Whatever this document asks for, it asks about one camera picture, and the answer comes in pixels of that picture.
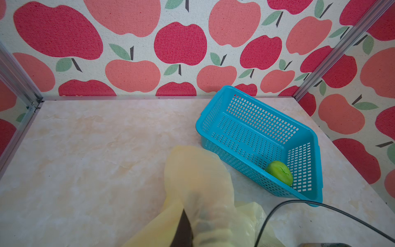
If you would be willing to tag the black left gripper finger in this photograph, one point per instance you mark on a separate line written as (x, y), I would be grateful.
(183, 236)

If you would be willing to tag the yellow plastic avocado-print bag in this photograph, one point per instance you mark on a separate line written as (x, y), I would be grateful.
(197, 182)

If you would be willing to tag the green toy fruit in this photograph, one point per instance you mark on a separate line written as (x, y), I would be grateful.
(281, 172)

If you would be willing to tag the teal plastic mesh basket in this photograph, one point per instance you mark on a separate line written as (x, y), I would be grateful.
(248, 134)

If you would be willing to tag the aluminium frame post left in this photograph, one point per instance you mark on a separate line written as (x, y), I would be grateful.
(14, 76)

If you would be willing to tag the aluminium frame post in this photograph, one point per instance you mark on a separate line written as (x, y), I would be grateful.
(14, 76)
(351, 37)

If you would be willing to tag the aluminium frame post right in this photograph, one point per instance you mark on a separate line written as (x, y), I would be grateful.
(351, 37)

